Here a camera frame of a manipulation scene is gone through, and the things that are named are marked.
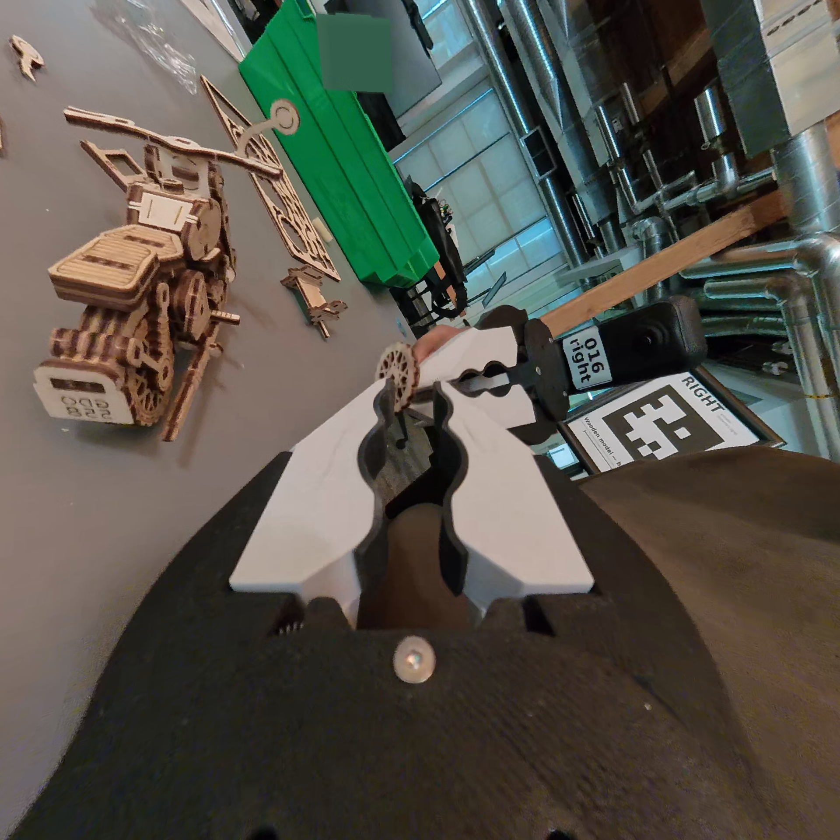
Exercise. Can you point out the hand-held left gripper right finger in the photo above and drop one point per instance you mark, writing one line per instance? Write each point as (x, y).
(525, 525)

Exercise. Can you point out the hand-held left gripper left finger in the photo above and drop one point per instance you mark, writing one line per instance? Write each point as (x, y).
(302, 518)

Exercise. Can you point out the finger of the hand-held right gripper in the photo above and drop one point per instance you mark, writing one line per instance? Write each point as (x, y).
(505, 407)
(479, 348)

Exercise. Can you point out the wooden gear wheel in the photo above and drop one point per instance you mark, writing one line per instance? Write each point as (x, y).
(397, 367)

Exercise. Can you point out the grey desk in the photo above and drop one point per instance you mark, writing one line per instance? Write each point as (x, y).
(98, 525)

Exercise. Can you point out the person's right hand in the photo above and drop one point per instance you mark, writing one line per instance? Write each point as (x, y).
(436, 340)

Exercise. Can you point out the black framed marker sign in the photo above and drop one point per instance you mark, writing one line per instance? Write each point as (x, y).
(669, 420)

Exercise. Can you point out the wooden ceiling beam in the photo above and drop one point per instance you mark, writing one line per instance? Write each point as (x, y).
(689, 256)

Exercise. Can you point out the small wooden assembly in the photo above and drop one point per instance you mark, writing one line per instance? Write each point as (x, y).
(308, 295)

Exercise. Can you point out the wooden sheet with round cutouts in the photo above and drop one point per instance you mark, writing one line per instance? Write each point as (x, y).
(321, 259)

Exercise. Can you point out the small white block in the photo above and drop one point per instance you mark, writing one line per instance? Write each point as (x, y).
(321, 233)

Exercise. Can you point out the metal air ducts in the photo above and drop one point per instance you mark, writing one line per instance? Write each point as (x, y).
(656, 131)

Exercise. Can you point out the green plastic bin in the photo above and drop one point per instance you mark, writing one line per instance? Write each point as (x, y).
(341, 164)

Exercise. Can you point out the wooden motorcycle model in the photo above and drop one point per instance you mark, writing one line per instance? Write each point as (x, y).
(144, 275)

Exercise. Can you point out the black monitor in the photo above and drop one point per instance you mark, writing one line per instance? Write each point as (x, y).
(413, 46)

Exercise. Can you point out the small clear plastic bag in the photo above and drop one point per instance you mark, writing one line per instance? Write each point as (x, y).
(164, 46)

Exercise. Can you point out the small wooden hook part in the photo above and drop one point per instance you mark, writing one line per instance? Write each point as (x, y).
(26, 58)

